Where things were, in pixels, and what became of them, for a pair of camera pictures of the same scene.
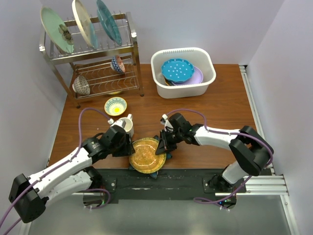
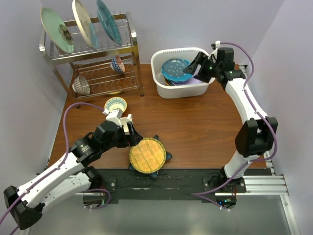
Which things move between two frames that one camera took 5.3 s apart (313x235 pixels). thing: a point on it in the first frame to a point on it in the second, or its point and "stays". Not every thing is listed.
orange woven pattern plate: [145, 160] stays
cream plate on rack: [85, 24] stays
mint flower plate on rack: [57, 30] stays
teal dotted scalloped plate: [177, 70] stays
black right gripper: [164, 145] to [202, 59]
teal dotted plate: [145, 160] to [173, 69]
